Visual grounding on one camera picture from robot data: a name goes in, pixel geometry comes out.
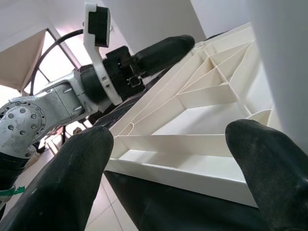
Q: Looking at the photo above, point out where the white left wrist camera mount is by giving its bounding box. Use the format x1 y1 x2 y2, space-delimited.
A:
83 1 123 106

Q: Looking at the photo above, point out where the beige window curtain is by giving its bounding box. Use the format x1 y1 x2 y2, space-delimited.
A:
0 28 50 93

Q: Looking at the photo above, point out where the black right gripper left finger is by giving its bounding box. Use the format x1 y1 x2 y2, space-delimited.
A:
0 127 114 231

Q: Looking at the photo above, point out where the white plastic table leg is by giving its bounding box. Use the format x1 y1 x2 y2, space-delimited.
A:
250 0 308 150

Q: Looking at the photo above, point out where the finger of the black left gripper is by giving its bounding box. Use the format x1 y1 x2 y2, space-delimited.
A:
133 35 195 75

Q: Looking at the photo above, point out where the black table cloth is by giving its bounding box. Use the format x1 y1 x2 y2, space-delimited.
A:
90 30 268 231

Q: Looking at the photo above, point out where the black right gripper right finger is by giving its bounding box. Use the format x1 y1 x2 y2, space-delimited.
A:
225 119 308 231

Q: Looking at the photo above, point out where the white plastic table top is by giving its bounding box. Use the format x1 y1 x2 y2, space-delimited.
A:
103 21 280 209

